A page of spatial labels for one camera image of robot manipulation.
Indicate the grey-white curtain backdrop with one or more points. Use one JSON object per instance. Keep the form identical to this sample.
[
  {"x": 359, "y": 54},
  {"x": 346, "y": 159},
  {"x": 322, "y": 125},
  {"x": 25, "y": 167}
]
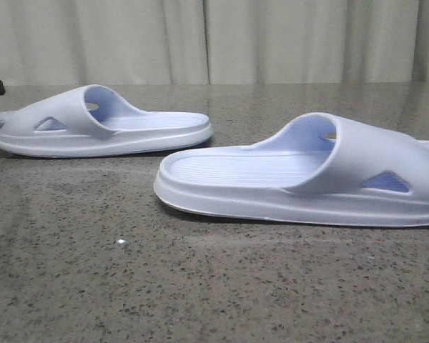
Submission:
[{"x": 213, "y": 42}]

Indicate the light blue slipper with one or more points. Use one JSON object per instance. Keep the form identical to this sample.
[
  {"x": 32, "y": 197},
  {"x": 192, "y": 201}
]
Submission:
[
  {"x": 320, "y": 168},
  {"x": 94, "y": 120}
]

